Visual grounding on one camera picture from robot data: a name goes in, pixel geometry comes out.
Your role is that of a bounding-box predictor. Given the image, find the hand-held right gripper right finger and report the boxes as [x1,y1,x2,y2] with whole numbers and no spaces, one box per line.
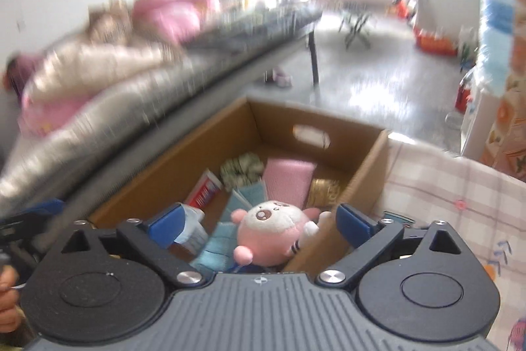
[316,202,467,288]

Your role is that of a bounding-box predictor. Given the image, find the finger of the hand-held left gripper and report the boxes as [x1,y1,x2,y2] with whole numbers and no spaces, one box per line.
[8,198,66,232]

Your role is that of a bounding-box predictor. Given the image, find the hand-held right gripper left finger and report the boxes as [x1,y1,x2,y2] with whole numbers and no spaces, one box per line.
[58,202,205,288]

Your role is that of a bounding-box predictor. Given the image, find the blue white tissue pack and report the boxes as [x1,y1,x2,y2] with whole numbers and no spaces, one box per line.
[175,203,208,253]

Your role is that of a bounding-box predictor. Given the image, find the small packet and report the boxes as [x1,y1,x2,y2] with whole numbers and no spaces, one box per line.
[308,177,342,208]

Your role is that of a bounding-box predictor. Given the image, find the red toothpaste tube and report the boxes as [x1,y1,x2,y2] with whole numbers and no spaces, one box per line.
[183,169,225,210]

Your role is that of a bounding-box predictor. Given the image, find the light blue towel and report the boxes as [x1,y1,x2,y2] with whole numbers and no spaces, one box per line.
[191,182,268,273]

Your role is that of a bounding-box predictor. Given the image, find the pink sponge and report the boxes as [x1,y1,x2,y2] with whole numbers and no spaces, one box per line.
[261,158,317,208]

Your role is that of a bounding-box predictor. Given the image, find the pink plush pig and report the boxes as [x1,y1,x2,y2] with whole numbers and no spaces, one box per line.
[230,200,333,266]

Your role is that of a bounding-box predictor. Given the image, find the green fabric scrunchie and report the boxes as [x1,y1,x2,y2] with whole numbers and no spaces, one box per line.
[220,153,266,189]

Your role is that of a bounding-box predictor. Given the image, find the brown cardboard box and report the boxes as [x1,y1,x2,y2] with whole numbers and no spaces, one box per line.
[88,96,390,275]

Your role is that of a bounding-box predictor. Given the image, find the person's left hand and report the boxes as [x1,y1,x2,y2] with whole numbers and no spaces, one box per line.
[0,265,20,329]

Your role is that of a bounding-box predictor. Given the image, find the checked tablecloth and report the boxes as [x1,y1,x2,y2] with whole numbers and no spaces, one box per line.
[288,131,526,351]

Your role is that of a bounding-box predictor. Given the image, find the bed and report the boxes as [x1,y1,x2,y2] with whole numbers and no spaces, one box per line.
[0,1,325,228]

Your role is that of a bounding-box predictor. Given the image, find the pink slipper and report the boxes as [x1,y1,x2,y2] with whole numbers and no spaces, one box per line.
[265,67,293,87]

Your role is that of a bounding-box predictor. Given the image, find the red bottle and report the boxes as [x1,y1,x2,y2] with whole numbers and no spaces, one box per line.
[454,71,473,113]

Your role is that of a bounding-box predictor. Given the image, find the folding stool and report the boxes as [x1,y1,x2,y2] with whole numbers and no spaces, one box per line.
[338,8,374,49]

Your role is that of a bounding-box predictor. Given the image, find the red basket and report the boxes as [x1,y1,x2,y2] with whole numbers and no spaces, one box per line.
[413,26,459,56]

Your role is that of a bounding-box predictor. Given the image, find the pink quilt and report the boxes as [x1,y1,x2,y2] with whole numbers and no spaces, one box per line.
[131,0,220,45]

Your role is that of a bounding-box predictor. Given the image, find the grey blanket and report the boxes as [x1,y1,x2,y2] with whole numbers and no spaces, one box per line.
[185,3,323,47]

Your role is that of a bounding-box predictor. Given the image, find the low wooden table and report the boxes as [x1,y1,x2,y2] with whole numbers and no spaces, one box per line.
[316,0,395,12]

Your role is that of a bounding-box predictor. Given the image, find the blue water bottle pack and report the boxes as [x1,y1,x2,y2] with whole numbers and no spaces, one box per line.
[479,0,518,92]

